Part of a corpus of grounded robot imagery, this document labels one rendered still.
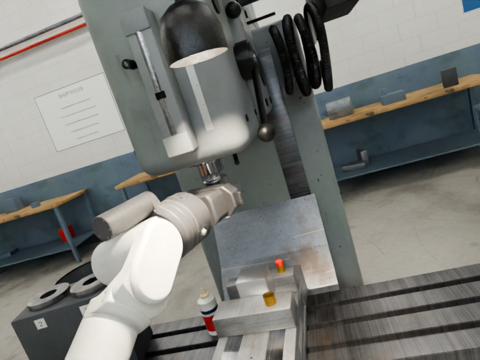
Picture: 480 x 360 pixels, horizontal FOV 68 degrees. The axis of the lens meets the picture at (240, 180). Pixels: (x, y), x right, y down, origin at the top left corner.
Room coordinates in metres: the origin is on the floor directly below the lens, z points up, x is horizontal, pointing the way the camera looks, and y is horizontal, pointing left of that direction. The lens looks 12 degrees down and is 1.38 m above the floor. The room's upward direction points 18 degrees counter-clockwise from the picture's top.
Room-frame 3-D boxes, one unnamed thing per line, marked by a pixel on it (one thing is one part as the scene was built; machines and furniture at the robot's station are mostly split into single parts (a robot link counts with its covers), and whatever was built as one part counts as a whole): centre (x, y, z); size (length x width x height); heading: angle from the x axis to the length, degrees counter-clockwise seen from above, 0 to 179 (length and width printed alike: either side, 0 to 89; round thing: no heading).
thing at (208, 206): (0.58, 0.09, 1.23); 0.13 x 0.12 x 0.10; 60
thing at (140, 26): (0.55, 0.07, 1.45); 0.04 x 0.04 x 0.21; 77
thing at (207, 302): (0.73, 0.15, 0.97); 0.04 x 0.04 x 0.11
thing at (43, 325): (0.74, 0.43, 1.02); 0.22 x 0.12 x 0.20; 88
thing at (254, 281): (0.65, 0.03, 1.03); 0.06 x 0.05 x 0.06; 75
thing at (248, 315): (0.60, 0.05, 1.01); 0.15 x 0.06 x 0.04; 75
